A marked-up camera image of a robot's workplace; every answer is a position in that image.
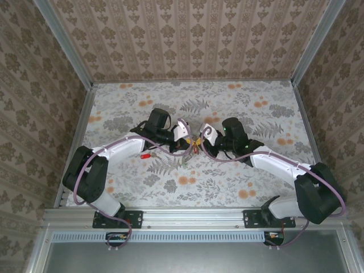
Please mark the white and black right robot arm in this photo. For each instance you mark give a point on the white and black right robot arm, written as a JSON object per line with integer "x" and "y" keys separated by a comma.
{"x": 315, "y": 196}

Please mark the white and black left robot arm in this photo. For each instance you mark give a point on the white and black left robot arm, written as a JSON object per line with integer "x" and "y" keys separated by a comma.
{"x": 85, "y": 176}

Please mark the floral patterned table cover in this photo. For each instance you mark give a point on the floral patterned table cover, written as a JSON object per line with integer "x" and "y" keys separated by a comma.
{"x": 182, "y": 196}

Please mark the wide aluminium extrusion beam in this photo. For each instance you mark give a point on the wide aluminium extrusion beam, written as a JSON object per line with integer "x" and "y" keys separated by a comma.
{"x": 193, "y": 217}

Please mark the grey metal sheet panel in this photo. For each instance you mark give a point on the grey metal sheet panel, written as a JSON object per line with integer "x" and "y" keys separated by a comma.
{"x": 193, "y": 258}

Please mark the black controller board box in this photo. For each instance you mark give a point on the black controller board box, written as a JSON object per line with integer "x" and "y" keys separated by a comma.
{"x": 274, "y": 238}
{"x": 116, "y": 239}

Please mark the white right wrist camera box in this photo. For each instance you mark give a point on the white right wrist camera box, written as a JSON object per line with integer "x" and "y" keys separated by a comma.
{"x": 208, "y": 132}

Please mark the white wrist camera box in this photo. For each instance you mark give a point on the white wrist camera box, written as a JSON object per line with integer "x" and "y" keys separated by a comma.
{"x": 182, "y": 130}
{"x": 208, "y": 132}

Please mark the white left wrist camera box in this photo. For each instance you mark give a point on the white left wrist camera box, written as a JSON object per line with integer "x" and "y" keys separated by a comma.
{"x": 182, "y": 130}

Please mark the aluminium side rail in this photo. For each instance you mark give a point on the aluminium side rail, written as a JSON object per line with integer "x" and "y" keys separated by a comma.
{"x": 306, "y": 119}
{"x": 83, "y": 119}

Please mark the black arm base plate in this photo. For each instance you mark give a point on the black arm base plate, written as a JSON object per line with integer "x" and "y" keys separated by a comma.
{"x": 253, "y": 219}
{"x": 133, "y": 219}

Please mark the aluminium corner post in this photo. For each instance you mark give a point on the aluminium corner post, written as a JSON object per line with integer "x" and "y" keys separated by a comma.
{"x": 315, "y": 45}
{"x": 66, "y": 45}

